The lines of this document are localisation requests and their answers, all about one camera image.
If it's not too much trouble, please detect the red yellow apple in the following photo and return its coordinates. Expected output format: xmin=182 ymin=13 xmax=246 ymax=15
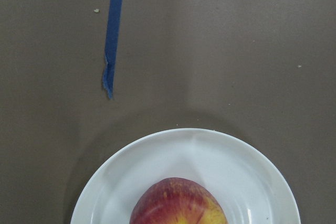
xmin=129 ymin=177 xmax=228 ymax=223

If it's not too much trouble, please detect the white round plate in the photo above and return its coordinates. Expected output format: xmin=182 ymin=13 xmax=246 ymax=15
xmin=71 ymin=129 xmax=301 ymax=223

